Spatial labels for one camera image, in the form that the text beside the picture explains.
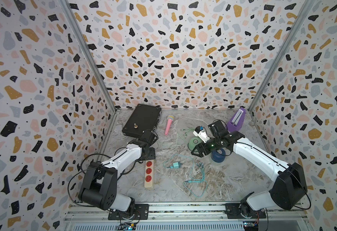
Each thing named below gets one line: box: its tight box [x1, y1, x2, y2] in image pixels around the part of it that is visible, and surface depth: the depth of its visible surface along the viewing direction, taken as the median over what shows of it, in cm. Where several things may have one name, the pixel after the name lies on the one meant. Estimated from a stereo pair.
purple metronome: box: [226, 107, 247, 133], surface depth 105 cm
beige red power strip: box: [144, 159, 155, 188], surface depth 85 cm
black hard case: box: [121, 103, 162, 139], surface depth 112 cm
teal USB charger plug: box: [172, 161, 183, 169], surface depth 89 cm
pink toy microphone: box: [164, 114, 175, 136], surface depth 112 cm
